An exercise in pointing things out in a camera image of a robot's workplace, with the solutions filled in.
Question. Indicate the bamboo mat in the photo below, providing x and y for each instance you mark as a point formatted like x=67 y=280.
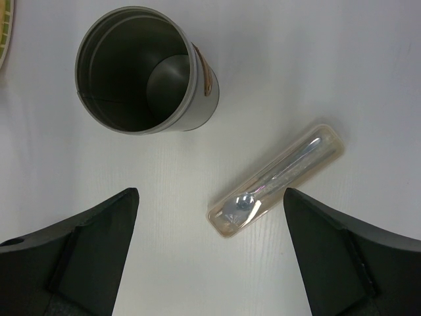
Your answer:
x=6 y=16

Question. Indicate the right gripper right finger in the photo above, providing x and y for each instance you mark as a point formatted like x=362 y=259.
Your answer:
x=350 y=267

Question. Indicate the grey cylindrical lunch container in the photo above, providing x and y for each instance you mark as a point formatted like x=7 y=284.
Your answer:
x=137 y=73

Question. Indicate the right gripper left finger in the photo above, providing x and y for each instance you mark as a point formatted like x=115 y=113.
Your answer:
x=72 y=267

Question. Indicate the metal spoon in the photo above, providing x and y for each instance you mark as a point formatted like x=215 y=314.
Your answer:
x=244 y=206

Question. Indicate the clear cutlery case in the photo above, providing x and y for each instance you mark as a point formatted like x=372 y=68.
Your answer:
x=331 y=149

